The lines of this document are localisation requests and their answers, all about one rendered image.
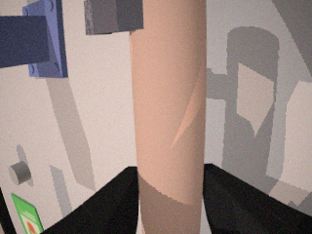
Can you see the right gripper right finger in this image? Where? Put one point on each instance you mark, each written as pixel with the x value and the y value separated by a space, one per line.
pixel 234 207

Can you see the long tan rail with center flange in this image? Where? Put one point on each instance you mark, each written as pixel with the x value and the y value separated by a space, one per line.
pixel 168 46

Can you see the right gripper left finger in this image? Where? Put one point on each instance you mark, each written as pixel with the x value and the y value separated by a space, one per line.
pixel 111 210

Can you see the grey cylinder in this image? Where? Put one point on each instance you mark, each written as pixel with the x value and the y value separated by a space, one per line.
pixel 19 173

